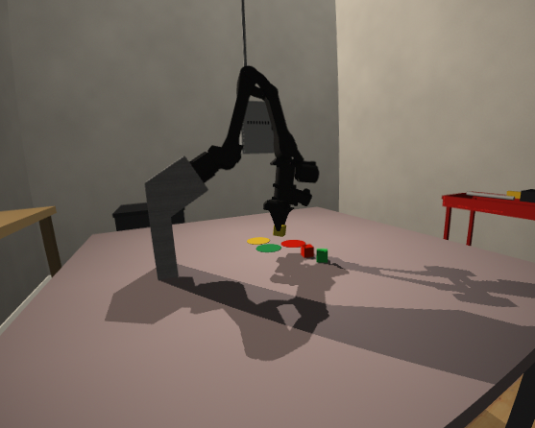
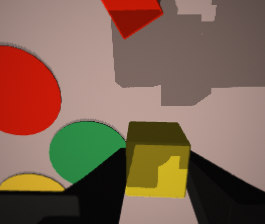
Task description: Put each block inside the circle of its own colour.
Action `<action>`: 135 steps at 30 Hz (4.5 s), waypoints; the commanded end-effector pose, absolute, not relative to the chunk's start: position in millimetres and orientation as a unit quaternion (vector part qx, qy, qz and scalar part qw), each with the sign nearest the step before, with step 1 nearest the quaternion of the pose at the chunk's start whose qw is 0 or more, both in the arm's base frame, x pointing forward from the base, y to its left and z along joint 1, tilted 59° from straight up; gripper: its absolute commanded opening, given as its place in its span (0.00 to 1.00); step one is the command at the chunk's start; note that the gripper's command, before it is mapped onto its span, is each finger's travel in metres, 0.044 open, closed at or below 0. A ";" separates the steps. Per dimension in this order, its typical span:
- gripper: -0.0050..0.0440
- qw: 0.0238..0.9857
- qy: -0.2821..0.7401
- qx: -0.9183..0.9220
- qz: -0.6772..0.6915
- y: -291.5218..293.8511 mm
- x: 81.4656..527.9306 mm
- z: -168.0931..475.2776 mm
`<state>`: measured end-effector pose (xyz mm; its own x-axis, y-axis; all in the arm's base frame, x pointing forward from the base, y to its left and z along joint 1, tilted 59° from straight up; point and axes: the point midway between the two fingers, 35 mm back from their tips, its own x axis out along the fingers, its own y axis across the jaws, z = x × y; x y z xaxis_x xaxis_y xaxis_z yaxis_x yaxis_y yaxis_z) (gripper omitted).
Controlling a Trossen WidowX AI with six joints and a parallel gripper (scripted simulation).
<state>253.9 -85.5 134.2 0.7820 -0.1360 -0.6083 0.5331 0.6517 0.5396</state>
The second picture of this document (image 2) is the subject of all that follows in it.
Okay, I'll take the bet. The yellow cube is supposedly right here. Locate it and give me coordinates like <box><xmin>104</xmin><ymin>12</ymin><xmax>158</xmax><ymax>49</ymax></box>
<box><xmin>126</xmin><ymin>121</ymin><xmax>191</xmax><ymax>198</ymax></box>

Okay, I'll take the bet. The red cube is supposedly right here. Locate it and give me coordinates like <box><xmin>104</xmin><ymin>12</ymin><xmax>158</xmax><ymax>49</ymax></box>
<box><xmin>101</xmin><ymin>0</ymin><xmax>163</xmax><ymax>39</ymax></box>

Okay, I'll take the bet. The red circle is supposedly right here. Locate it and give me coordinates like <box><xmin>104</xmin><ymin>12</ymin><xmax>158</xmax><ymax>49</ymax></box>
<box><xmin>0</xmin><ymin>45</ymin><xmax>61</xmax><ymax>136</ymax></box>

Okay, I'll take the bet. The green circle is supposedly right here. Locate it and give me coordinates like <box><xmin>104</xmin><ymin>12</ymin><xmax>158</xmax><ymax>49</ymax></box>
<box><xmin>49</xmin><ymin>121</ymin><xmax>126</xmax><ymax>184</ymax></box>

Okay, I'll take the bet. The yellow circle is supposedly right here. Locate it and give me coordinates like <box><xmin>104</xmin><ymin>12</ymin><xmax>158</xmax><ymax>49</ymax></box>
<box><xmin>0</xmin><ymin>173</ymin><xmax>65</xmax><ymax>191</ymax></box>

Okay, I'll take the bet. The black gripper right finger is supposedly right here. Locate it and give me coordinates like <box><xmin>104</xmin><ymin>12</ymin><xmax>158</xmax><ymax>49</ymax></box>
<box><xmin>186</xmin><ymin>151</ymin><xmax>265</xmax><ymax>224</ymax></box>

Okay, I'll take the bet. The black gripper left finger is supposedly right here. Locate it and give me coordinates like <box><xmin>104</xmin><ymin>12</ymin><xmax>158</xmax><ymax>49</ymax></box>
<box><xmin>0</xmin><ymin>148</ymin><xmax>126</xmax><ymax>224</ymax></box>

